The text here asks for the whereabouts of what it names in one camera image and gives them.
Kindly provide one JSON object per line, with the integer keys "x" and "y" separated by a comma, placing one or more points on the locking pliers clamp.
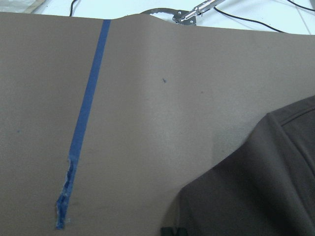
{"x": 183, "y": 17}

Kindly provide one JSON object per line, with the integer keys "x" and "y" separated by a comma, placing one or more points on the brown t-shirt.
{"x": 264, "y": 188}

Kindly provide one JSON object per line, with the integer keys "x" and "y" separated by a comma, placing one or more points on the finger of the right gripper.
{"x": 181, "y": 232}

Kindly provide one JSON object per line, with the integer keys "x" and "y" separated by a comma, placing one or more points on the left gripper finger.
{"x": 167, "y": 231}

